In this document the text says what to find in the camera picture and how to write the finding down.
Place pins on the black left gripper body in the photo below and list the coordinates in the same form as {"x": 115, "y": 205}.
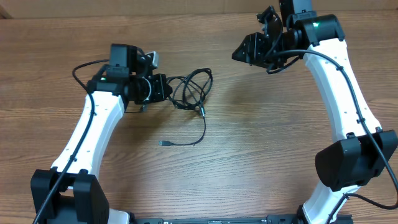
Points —
{"x": 149, "y": 90}

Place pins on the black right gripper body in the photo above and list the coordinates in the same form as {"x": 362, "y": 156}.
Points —
{"x": 264, "y": 53}

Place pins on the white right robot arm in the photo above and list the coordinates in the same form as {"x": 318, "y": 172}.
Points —
{"x": 361, "y": 149}

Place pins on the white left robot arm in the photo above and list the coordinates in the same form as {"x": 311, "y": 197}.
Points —
{"x": 70, "y": 192}

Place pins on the brown cardboard wall panel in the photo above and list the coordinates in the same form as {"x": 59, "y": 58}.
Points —
{"x": 28, "y": 9}

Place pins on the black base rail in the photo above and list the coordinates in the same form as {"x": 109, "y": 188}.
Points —
{"x": 270, "y": 219}

